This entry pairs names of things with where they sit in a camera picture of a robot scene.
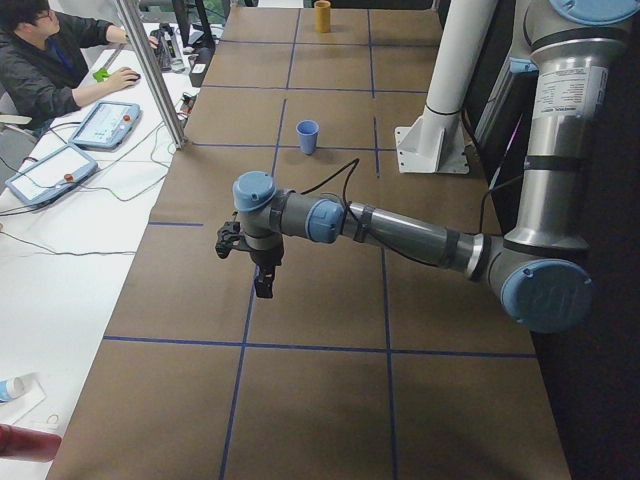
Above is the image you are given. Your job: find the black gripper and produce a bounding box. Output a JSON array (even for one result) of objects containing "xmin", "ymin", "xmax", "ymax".
[{"xmin": 245, "ymin": 233, "xmax": 284, "ymax": 299}]

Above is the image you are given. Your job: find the blue ribbed cup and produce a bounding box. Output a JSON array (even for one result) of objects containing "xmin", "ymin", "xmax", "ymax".
[{"xmin": 296, "ymin": 120, "xmax": 320, "ymax": 155}]

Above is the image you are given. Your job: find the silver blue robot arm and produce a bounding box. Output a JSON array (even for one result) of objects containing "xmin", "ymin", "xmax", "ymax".
[{"xmin": 215, "ymin": 1, "xmax": 639, "ymax": 333}]

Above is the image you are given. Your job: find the yellow cup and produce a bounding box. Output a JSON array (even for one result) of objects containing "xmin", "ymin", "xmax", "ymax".
[{"xmin": 314, "ymin": 0, "xmax": 331, "ymax": 33}]

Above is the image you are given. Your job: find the upper teach pendant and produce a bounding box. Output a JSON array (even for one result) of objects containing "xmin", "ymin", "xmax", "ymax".
[{"xmin": 68, "ymin": 101, "xmax": 141, "ymax": 151}]

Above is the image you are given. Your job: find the teach pendant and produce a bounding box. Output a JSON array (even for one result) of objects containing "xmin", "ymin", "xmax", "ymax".
[
  {"xmin": 5, "ymin": 145, "xmax": 98, "ymax": 206},
  {"xmin": 68, "ymin": 101, "xmax": 141, "ymax": 151}
]

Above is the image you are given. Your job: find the lower teach pendant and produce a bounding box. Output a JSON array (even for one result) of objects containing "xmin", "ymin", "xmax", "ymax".
[{"xmin": 5, "ymin": 145, "xmax": 98, "ymax": 206}]

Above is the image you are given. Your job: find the green plastic tool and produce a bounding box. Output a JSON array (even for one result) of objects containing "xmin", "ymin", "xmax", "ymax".
[{"xmin": 93, "ymin": 67, "xmax": 110, "ymax": 83}]

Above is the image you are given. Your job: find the black keyboard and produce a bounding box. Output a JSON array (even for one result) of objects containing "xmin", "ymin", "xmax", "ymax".
[{"xmin": 150, "ymin": 29, "xmax": 173, "ymax": 72}]

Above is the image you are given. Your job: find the white bottle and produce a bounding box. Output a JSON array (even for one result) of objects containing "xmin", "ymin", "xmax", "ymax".
[{"xmin": 0, "ymin": 377, "xmax": 27, "ymax": 404}]

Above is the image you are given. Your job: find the red cylinder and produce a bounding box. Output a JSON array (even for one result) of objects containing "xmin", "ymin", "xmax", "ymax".
[{"xmin": 1, "ymin": 424, "xmax": 62, "ymax": 462}]

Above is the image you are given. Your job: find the seated person in black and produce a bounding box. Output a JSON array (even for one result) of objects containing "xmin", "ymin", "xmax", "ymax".
[{"xmin": 1, "ymin": 1, "xmax": 137, "ymax": 131}]

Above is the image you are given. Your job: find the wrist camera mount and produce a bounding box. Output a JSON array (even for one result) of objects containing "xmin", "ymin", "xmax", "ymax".
[{"xmin": 215, "ymin": 221, "xmax": 248, "ymax": 259}]

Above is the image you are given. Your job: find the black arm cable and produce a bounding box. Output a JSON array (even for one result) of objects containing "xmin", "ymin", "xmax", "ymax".
[{"xmin": 299, "ymin": 157, "xmax": 526, "ymax": 251}]

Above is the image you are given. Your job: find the aluminium frame post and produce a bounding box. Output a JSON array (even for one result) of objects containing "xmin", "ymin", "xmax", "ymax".
[{"xmin": 116, "ymin": 0, "xmax": 187, "ymax": 150}]

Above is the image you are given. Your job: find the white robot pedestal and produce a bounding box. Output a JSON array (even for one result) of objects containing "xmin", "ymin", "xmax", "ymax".
[{"xmin": 395, "ymin": 0, "xmax": 497, "ymax": 175}]

